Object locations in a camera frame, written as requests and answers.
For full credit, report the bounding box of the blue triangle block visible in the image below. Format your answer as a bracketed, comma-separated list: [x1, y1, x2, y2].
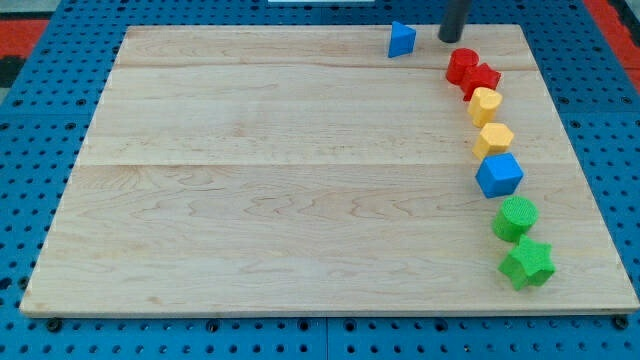
[387, 21, 417, 58]

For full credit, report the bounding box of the wooden board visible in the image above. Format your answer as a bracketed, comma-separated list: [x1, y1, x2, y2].
[20, 25, 639, 318]

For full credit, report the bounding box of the yellow heart block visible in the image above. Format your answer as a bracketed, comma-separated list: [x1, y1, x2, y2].
[467, 87, 503, 128]

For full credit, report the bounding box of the yellow hexagon block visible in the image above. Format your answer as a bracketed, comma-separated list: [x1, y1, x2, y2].
[472, 123, 514, 160]

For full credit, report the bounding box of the blue cube block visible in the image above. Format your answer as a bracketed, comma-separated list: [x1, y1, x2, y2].
[475, 153, 524, 198]

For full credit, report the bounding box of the red cylinder block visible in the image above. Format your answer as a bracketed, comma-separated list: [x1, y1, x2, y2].
[445, 48, 479, 85]

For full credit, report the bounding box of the red star block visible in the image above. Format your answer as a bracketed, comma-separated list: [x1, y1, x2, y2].
[460, 63, 502, 102]

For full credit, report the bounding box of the green cylinder block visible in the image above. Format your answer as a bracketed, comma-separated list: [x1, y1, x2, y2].
[491, 196, 539, 243]

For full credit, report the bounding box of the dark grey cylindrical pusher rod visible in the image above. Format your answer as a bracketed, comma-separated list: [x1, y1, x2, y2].
[438, 0, 472, 43]

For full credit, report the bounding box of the green star block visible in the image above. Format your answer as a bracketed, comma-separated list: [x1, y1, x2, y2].
[498, 235, 556, 291]

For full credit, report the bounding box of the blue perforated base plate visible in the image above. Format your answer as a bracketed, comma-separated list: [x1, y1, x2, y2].
[1, 1, 639, 359]

